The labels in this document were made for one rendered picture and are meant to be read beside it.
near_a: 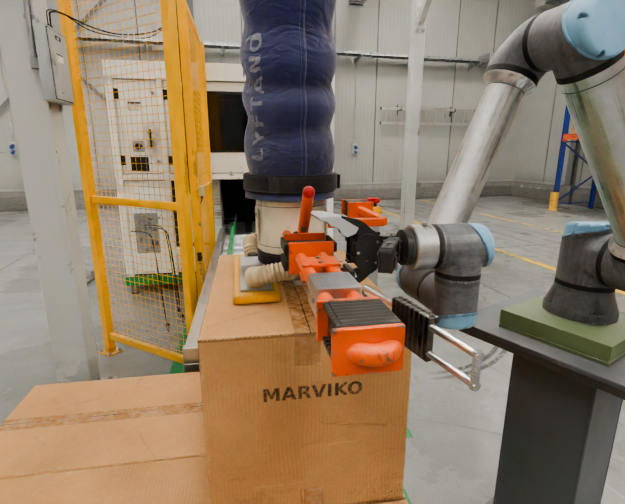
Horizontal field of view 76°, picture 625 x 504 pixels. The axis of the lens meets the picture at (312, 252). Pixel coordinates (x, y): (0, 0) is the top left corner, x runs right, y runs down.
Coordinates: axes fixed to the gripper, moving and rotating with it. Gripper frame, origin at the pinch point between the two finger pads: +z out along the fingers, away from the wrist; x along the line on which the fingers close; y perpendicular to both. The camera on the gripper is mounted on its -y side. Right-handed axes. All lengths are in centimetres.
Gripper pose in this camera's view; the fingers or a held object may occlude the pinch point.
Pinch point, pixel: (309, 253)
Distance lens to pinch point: 74.5
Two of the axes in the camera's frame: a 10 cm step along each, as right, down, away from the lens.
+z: -9.8, 0.4, -1.7
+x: 0.0, -9.7, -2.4
